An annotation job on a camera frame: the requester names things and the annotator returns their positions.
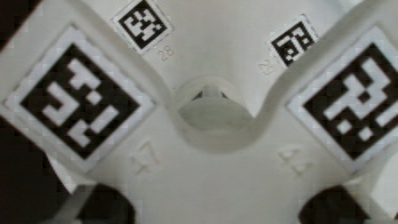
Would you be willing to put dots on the white cylindrical table leg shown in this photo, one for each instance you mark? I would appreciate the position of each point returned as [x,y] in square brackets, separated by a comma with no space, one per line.
[213,113]

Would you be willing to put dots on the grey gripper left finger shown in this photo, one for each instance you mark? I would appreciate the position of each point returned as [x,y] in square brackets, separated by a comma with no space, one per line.
[96,206]

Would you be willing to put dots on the white cross-shaped table base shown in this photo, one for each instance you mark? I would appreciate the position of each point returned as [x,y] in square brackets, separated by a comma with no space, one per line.
[87,103]

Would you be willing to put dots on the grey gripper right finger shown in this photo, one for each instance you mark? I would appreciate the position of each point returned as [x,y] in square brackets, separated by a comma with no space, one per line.
[341,206]

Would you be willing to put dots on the white round table top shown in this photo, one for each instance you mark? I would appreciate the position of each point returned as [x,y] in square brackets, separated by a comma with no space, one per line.
[229,39]

